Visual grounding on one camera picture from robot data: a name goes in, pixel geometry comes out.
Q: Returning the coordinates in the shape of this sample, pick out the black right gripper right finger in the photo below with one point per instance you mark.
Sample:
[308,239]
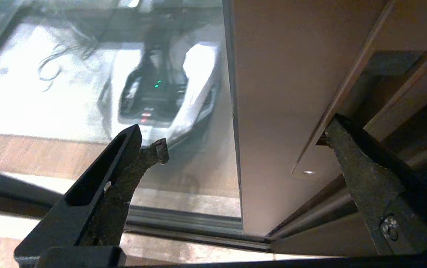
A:
[384,193]

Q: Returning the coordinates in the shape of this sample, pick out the brown framed sliding glass door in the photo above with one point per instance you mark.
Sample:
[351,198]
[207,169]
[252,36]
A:
[273,111]

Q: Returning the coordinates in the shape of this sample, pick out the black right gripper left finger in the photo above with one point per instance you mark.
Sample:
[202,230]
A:
[86,201]

